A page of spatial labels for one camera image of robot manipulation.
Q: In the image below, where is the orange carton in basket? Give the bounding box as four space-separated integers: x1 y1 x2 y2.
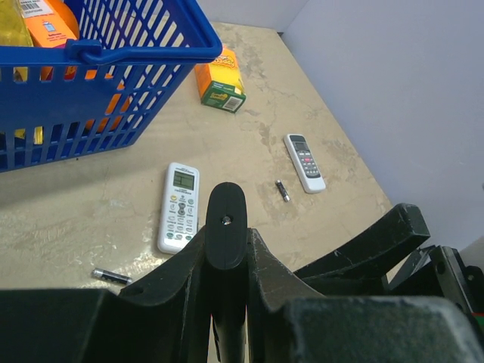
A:
19 0 79 48

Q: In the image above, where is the blue plastic shopping basket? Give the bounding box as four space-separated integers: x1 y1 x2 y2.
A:
1 0 222 172

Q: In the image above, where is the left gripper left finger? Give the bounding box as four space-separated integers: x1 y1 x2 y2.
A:
120 181 326 363

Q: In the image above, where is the yellow Lays chips bag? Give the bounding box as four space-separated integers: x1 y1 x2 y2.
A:
0 0 33 47

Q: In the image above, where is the white remote control dark keypad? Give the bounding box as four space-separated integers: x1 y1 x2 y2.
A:
283 134 326 194

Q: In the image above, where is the battery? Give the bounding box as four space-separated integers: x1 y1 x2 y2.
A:
91 268 132 286
275 180 290 203

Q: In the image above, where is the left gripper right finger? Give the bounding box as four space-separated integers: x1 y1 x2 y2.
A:
294 203 430 295

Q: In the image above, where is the yellow green juice carton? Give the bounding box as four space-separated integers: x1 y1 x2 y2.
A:
194 45 247 113

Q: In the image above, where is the orange fruit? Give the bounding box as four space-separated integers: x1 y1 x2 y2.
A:
42 0 131 133

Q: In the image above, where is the white remote control green screen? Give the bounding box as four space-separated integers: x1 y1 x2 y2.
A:
157 163 200 255

